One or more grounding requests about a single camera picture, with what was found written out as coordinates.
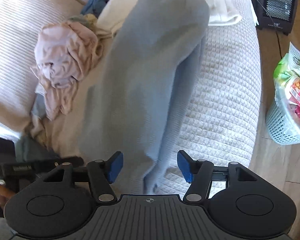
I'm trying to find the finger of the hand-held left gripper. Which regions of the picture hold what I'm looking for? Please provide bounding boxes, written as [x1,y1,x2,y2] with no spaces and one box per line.
[32,156,85,175]

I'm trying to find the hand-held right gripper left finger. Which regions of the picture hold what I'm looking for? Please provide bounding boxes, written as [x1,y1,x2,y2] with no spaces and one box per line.
[42,151,124,203]

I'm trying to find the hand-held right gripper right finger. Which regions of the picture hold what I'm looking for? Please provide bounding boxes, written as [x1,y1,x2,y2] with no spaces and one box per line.
[177,150,258,203]

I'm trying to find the grey-blue pants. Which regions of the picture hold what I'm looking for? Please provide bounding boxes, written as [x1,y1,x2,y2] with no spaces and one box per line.
[77,0,210,195]

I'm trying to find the pale pink pants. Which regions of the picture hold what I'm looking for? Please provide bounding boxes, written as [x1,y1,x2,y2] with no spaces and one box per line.
[30,20,107,140]

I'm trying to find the cream sweatshirt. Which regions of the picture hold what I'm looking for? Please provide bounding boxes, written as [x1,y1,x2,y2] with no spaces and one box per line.
[96,0,243,37]

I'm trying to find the person's left hand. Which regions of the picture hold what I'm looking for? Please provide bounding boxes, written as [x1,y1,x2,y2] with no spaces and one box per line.
[0,185,16,210]

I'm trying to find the pale blue trash basket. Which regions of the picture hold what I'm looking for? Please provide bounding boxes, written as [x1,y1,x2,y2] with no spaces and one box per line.
[265,100,300,146]

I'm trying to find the green snack packet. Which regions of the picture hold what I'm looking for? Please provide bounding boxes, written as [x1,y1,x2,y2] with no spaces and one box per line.
[274,55,294,85]

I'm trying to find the printed cream garment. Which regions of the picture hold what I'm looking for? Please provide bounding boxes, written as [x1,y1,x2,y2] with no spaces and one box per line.
[69,14,100,34]

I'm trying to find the dark blue garment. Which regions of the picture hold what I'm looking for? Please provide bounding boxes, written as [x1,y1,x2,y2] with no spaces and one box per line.
[80,0,114,18]

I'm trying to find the dark electric heater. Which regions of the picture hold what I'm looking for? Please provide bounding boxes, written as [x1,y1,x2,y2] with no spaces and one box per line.
[247,0,299,36]

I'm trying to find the black cable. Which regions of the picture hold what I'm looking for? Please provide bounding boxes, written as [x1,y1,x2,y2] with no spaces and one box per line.
[236,0,283,58]

